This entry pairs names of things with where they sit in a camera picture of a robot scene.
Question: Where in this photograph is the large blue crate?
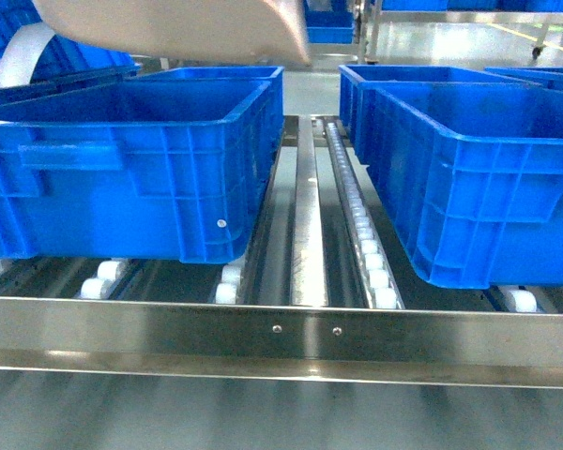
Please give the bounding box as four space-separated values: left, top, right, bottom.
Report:
0 80 281 264
362 82 563 289

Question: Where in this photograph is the beige plastic dustpan tray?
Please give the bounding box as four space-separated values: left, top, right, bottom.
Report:
34 0 311 65

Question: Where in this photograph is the large blue crate left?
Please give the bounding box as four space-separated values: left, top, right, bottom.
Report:
0 80 281 264

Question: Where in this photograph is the white curved plastic sheet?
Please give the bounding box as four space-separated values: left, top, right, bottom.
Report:
0 22 55 89

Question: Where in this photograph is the metal shelf rack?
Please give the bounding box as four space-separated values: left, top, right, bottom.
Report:
0 118 563 388

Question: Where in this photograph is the tilted blue crate far left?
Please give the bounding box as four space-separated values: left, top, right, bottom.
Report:
0 1 140 104

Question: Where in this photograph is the blue storage bin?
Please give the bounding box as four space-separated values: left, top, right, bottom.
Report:
306 11 354 44

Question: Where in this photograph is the large blue crate right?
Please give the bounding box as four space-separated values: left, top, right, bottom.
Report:
362 82 563 289

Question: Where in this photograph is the blue crate far right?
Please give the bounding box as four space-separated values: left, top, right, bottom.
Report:
485 67 563 92

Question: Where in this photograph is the blue crate behind right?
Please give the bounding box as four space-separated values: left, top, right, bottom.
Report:
338 65 537 143

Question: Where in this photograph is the blue crate behind left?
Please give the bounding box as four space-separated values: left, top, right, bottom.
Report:
138 66 284 146

